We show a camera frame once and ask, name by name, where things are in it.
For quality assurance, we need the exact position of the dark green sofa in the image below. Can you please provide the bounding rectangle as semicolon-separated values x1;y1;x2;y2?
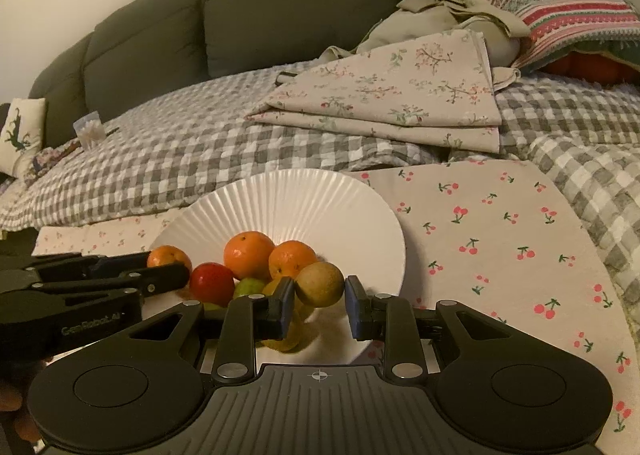
1;0;400;145

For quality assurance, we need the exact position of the yellow-brown kiwi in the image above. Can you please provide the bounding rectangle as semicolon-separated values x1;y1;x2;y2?
262;290;314;353
295;262;345;308

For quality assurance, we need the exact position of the red tomato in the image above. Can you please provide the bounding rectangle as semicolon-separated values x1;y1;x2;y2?
190;262;235;307

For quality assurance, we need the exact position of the red cushion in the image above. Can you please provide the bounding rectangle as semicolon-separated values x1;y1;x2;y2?
542;52;639;85

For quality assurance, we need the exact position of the clear plastic packet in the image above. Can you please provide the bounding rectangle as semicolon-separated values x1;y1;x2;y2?
73;111;117;152

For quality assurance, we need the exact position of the large green citrus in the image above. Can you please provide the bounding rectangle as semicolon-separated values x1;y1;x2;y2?
233;277;266;299

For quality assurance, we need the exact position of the orange mandarin back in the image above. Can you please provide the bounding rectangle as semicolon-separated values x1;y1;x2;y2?
224;231;276;281

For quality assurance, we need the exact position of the cherry print tablecloth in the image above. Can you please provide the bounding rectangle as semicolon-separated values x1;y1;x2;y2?
35;160;639;454

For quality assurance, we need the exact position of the beige crumpled bag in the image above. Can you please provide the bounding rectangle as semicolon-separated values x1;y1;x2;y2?
277;0;529;104

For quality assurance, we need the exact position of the white embroidered pillow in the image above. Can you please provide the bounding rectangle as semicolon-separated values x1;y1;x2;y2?
0;98;47;178

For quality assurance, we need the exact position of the left hand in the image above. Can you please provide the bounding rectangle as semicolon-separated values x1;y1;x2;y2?
1;357;53;444

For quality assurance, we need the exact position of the grey checked blanket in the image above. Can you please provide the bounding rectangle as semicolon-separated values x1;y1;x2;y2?
0;56;640;296

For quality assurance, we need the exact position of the striped knitted pillow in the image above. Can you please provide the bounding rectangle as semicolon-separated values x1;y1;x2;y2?
486;0;639;72

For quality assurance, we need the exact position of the floral cloth left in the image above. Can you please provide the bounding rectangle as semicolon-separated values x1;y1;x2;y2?
24;138;81;187

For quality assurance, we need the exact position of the folded floral cloth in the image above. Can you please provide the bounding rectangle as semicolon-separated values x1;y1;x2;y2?
248;29;501;152

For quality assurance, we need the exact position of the orange mandarin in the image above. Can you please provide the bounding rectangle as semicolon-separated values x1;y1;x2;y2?
224;231;276;281
146;245;192;271
268;241;318;279

